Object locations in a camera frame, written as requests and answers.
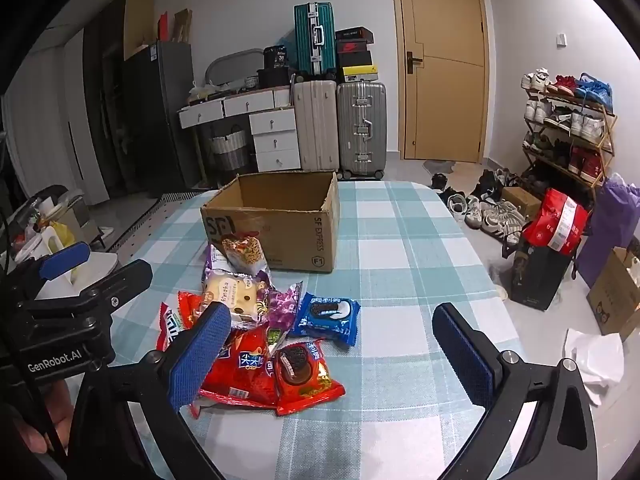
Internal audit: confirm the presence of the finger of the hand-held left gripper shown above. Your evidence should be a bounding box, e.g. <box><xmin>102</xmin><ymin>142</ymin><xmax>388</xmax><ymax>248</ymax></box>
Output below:
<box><xmin>17</xmin><ymin>241</ymin><xmax>92</xmax><ymax>306</ymax></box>
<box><xmin>22</xmin><ymin>259</ymin><xmax>154</xmax><ymax>321</ymax></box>

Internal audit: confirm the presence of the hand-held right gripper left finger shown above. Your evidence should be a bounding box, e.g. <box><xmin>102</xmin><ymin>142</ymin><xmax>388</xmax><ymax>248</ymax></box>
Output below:
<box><xmin>70</xmin><ymin>301</ymin><xmax>233</xmax><ymax>480</ymax></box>

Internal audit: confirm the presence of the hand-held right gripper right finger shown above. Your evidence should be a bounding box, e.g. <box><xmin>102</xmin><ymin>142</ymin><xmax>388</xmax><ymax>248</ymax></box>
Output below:
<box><xmin>432</xmin><ymin>302</ymin><xmax>598</xmax><ymax>480</ymax></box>

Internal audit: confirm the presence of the red white snack packet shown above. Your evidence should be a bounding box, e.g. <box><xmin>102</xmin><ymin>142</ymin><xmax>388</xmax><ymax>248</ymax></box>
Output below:
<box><xmin>156</xmin><ymin>290</ymin><xmax>203</xmax><ymax>353</ymax></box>

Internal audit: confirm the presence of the large red snack packet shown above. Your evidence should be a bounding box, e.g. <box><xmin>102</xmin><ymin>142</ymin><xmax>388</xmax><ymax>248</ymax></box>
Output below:
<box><xmin>189</xmin><ymin>325</ymin><xmax>281</xmax><ymax>418</ymax></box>

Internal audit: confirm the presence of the cream spotted cake packet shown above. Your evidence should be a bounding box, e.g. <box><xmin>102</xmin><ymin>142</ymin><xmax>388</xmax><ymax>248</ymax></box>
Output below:
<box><xmin>200</xmin><ymin>269</ymin><xmax>271</xmax><ymax>330</ymax></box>

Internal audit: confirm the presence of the purple white snack packet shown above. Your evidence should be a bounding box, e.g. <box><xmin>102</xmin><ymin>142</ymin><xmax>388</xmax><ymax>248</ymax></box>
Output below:
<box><xmin>205</xmin><ymin>242</ymin><xmax>236</xmax><ymax>281</ymax></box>

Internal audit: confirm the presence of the purple candy packet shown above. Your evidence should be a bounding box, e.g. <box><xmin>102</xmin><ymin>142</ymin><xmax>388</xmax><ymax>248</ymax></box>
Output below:
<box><xmin>267</xmin><ymin>282</ymin><xmax>304</xmax><ymax>333</ymax></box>

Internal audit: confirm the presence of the red cookie packet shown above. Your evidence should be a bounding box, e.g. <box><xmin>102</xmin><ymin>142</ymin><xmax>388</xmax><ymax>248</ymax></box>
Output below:
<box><xmin>272</xmin><ymin>340</ymin><xmax>347</xmax><ymax>416</ymax></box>

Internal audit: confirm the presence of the orange noodle snack packet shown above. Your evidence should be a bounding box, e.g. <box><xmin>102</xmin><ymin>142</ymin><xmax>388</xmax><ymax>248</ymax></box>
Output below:
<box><xmin>221</xmin><ymin>234</ymin><xmax>265</xmax><ymax>276</ymax></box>

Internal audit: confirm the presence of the blue cookie packet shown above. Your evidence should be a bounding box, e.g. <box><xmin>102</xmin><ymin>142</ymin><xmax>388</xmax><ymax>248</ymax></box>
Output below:
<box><xmin>290</xmin><ymin>292</ymin><xmax>361</xmax><ymax>348</ymax></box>

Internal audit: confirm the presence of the brown cardboard box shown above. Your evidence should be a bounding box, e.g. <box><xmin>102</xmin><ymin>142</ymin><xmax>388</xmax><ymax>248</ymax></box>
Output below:
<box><xmin>200</xmin><ymin>170</ymin><xmax>341</xmax><ymax>274</ymax></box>

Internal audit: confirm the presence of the person's left hand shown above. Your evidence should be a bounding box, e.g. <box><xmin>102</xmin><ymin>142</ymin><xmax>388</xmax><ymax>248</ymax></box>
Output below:
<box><xmin>10</xmin><ymin>379</ymin><xmax>77</xmax><ymax>457</ymax></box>

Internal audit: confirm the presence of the yellow plastic bag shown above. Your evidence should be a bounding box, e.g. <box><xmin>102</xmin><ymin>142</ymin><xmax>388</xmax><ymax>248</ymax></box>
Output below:
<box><xmin>50</xmin><ymin>221</ymin><xmax>76</xmax><ymax>256</ymax></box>

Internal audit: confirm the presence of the white kettle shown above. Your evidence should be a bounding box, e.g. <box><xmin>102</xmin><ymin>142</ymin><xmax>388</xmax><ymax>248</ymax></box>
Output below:
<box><xmin>14</xmin><ymin>225</ymin><xmax>71</xmax><ymax>273</ymax></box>

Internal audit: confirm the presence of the grey storage bin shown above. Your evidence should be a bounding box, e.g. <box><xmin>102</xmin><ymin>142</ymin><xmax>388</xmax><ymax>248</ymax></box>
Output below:
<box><xmin>60</xmin><ymin>195</ymin><xmax>93</xmax><ymax>241</ymax></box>

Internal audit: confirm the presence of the black shopping bag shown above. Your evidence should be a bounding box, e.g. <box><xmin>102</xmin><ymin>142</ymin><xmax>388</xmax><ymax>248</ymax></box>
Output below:
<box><xmin>507</xmin><ymin>232</ymin><xmax>576</xmax><ymax>311</ymax></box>

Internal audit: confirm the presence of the white plastic bag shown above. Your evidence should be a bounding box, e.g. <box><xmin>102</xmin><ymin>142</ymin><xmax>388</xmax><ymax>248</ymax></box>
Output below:
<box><xmin>564</xmin><ymin>329</ymin><xmax>626</xmax><ymax>407</ymax></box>

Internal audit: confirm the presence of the white cabinet panel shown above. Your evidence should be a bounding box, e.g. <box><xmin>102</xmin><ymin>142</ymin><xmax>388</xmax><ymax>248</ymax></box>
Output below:
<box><xmin>62</xmin><ymin>30</ymin><xmax>108</xmax><ymax>206</ymax></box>

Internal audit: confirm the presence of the scattered sneaker pile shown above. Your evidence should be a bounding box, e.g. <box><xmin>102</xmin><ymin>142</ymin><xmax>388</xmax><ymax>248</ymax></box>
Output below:
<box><xmin>430</xmin><ymin>169</ymin><xmax>526</xmax><ymax>246</ymax></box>

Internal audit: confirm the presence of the dark glass wardrobe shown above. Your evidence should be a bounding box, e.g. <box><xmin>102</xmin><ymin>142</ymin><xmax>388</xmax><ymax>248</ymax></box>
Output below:
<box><xmin>80</xmin><ymin>0</ymin><xmax>132</xmax><ymax>201</ymax></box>

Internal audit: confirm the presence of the red paper bag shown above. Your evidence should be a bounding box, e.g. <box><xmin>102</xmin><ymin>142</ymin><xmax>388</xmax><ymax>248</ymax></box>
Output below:
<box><xmin>522</xmin><ymin>188</ymin><xmax>590</xmax><ymax>263</ymax></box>

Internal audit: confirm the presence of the small brown carton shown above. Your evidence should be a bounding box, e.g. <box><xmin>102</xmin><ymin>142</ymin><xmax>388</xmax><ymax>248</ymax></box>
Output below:
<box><xmin>501</xmin><ymin>187</ymin><xmax>543</xmax><ymax>221</ymax></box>

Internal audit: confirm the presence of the woven laundry basket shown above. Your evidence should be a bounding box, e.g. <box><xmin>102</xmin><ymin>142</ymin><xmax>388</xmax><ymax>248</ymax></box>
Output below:
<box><xmin>209</xmin><ymin>129</ymin><xmax>250</xmax><ymax>171</ymax></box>

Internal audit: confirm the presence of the black refrigerator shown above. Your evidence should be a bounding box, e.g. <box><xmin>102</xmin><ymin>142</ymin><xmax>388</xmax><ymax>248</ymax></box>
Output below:
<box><xmin>122</xmin><ymin>41</ymin><xmax>201</xmax><ymax>196</ymax></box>

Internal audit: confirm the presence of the purple bag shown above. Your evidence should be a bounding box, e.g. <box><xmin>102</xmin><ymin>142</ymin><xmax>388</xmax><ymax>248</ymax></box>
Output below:
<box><xmin>575</xmin><ymin>173</ymin><xmax>640</xmax><ymax>288</ymax></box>

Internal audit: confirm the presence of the white drawer desk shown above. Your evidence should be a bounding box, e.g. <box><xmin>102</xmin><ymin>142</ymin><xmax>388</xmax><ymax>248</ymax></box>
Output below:
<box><xmin>177</xmin><ymin>85</ymin><xmax>302</xmax><ymax>186</ymax></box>

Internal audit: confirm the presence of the grey oval mirror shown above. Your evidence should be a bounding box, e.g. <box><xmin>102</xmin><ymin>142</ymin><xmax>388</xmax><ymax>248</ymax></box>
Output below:
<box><xmin>205</xmin><ymin>49</ymin><xmax>266</xmax><ymax>86</ymax></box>

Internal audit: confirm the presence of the cream suitcase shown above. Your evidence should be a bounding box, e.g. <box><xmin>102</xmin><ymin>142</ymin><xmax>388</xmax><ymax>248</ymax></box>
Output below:
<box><xmin>292</xmin><ymin>79</ymin><xmax>338</xmax><ymax>172</ymax></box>

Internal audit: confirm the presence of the light wood panel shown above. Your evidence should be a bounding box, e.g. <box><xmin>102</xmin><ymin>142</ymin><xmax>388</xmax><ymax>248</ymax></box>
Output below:
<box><xmin>123</xmin><ymin>0</ymin><xmax>155</xmax><ymax>61</ymax></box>

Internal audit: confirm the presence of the silver suitcase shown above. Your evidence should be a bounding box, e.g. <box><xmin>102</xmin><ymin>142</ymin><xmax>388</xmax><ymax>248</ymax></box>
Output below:
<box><xmin>336</xmin><ymin>81</ymin><xmax>388</xmax><ymax>182</ymax></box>

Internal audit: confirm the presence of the black tub white label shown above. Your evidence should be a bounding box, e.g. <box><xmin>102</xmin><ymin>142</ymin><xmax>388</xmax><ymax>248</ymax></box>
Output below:
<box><xmin>263</xmin><ymin>46</ymin><xmax>291</xmax><ymax>71</ymax></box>

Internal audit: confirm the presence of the wooden door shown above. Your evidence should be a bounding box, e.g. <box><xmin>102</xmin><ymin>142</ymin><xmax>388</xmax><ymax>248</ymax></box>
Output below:
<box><xmin>390</xmin><ymin>0</ymin><xmax>496</xmax><ymax>163</ymax></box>

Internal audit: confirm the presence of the wooden shoe rack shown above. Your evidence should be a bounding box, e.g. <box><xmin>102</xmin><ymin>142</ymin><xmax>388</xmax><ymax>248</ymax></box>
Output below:
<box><xmin>520</xmin><ymin>72</ymin><xmax>618</xmax><ymax>196</ymax></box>

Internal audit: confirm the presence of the shelved sneaker collection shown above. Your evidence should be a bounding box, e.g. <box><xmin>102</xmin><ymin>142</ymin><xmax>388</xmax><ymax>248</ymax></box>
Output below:
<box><xmin>520</xmin><ymin>67</ymin><xmax>615</xmax><ymax>183</ymax></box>

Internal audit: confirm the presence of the yellow black shoe box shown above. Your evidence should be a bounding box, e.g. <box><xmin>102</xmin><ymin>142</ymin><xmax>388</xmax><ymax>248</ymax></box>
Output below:
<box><xmin>341</xmin><ymin>65</ymin><xmax>377</xmax><ymax>83</ymax></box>

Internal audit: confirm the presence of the teal suitcase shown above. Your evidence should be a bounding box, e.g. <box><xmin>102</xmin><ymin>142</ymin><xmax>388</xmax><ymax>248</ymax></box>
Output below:
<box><xmin>293</xmin><ymin>2</ymin><xmax>337</xmax><ymax>81</ymax></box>

